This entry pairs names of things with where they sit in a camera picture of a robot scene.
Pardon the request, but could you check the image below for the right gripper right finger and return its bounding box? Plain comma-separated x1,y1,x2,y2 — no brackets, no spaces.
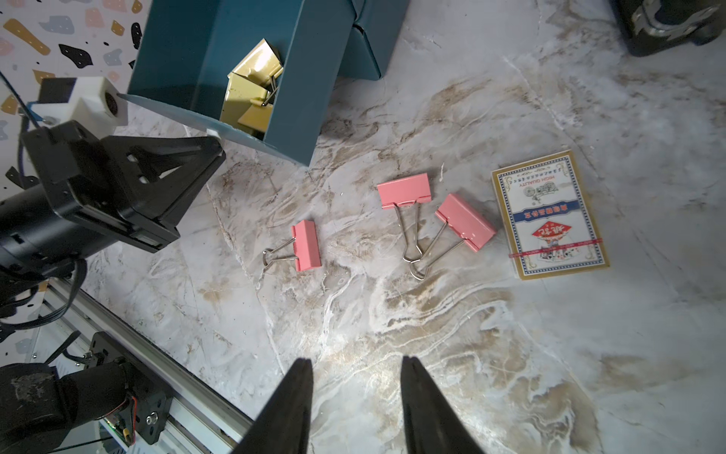
401,356,484,454

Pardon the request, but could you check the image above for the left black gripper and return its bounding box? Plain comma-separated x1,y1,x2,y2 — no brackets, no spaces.
21,121,226,252

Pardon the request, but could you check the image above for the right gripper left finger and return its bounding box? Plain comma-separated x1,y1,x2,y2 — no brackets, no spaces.
232,359,314,454

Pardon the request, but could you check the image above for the teal drawer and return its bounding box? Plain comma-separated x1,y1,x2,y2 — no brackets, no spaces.
126,1,355,166

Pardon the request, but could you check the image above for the pink binder clip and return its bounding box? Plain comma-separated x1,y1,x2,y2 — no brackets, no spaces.
377,173,432,263
262,219,321,272
410,193,496,281

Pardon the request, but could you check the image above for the pink binder clip top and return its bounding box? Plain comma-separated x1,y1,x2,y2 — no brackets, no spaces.
377,173,432,263

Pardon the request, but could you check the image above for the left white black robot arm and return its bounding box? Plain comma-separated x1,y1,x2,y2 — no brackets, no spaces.
1,121,225,453

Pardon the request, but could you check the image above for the teal drawer cabinet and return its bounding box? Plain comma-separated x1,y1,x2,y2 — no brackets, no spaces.
338,0,410,81

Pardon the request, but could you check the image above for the playing card box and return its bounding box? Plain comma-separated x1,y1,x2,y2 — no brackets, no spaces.
492,151,610,281

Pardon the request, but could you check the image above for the black flat case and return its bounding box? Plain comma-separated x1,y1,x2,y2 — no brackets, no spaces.
609,0,725,57

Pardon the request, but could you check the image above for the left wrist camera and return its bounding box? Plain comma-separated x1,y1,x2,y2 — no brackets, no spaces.
29,76,129,137

